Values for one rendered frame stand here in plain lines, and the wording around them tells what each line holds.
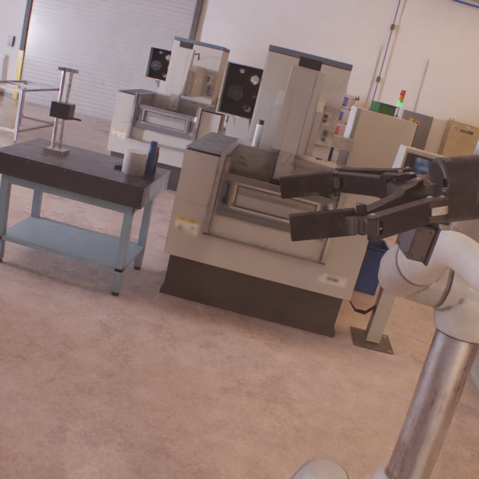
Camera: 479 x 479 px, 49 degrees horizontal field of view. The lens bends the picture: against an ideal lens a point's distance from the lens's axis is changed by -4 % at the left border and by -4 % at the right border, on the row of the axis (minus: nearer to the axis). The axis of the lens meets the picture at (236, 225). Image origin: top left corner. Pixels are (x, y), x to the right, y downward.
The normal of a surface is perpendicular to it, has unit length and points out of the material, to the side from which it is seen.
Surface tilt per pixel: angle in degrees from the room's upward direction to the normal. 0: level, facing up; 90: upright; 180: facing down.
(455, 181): 65
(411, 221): 84
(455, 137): 90
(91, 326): 0
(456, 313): 103
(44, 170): 90
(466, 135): 90
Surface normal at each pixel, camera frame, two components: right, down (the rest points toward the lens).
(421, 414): -0.74, -0.07
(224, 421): 0.23, -0.93
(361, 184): -0.65, 0.32
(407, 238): -0.97, -0.22
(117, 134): -0.11, 0.25
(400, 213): 0.43, 0.25
